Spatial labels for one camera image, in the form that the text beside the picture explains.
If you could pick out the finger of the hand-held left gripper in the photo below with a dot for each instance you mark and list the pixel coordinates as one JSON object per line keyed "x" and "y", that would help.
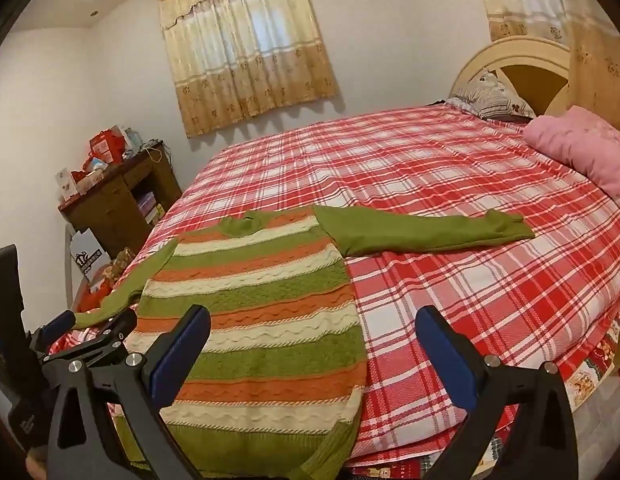
{"x": 112, "y": 332}
{"x": 57, "y": 325}

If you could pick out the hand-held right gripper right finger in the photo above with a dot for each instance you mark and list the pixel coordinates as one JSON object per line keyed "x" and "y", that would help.
{"x": 447, "y": 355}

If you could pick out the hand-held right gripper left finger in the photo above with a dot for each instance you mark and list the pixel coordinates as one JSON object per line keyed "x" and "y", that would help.
{"x": 182, "y": 355}

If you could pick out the green striped knit sweater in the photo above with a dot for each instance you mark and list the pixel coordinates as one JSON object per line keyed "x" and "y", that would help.
{"x": 270, "y": 280}

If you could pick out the red plastic bags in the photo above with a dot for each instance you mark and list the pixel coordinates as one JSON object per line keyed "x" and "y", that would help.
{"x": 95, "y": 295}

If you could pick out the floral gift bag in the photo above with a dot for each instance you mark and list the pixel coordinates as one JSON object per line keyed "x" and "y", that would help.
{"x": 121, "y": 260}

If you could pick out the white printed carton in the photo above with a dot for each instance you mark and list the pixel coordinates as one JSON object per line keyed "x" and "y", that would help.
{"x": 87, "y": 255}

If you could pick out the stack of boxes in desk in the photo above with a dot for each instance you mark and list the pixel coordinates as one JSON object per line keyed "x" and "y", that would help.
{"x": 150, "y": 207}

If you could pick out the brown wooden desk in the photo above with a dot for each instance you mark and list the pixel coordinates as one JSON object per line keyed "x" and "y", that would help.
{"x": 110, "y": 200}

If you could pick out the small white box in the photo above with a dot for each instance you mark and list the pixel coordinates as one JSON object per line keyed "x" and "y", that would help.
{"x": 66, "y": 182}

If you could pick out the printed bed sheet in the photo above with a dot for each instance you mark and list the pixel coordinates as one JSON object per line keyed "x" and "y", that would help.
{"x": 589, "y": 375}

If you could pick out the red plaid bed cover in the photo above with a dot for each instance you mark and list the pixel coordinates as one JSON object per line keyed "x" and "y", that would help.
{"x": 439, "y": 170}

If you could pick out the red gift box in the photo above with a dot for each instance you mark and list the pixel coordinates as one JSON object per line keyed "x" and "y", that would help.
{"x": 106, "y": 145}

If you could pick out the pink folded blanket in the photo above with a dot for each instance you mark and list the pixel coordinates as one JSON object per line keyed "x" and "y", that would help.
{"x": 579, "y": 145}

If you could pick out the patterned grey pillow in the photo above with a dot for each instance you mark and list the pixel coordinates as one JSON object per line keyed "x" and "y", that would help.
{"x": 489, "y": 95}

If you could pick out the cream wooden headboard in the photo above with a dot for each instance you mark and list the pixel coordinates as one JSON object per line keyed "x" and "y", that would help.
{"x": 529, "y": 57}

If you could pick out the beige window curtain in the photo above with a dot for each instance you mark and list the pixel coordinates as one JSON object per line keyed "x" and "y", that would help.
{"x": 250, "y": 45}

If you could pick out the beige floral curtain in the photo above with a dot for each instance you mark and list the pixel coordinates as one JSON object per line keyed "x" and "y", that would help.
{"x": 589, "y": 25}

